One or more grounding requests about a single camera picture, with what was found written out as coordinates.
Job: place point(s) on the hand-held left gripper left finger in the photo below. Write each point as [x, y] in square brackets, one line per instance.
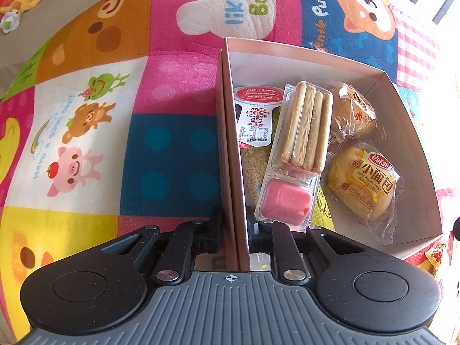
[215, 233]

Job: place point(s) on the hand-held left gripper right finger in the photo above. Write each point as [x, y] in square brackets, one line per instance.
[253, 239]

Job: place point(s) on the yellow cartoon snack packet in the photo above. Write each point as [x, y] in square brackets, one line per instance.
[323, 217]

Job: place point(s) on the clear packet red label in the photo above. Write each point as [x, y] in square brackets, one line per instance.
[255, 125]

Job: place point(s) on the biscuit sticks pink dip tray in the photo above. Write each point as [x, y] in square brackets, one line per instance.
[302, 133]

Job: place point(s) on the yellow mini bread packet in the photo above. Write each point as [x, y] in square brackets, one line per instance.
[354, 115]
[363, 183]

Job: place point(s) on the pink cardboard box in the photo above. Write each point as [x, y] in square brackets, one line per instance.
[395, 115]

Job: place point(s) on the colourful printed blanket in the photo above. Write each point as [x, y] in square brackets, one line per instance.
[107, 194]

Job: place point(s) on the yellow red snack packet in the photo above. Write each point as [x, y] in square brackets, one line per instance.
[436, 258]

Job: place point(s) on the small white green plush toy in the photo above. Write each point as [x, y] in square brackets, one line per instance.
[9, 21]

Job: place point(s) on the dark window frame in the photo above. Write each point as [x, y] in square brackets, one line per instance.
[444, 0]

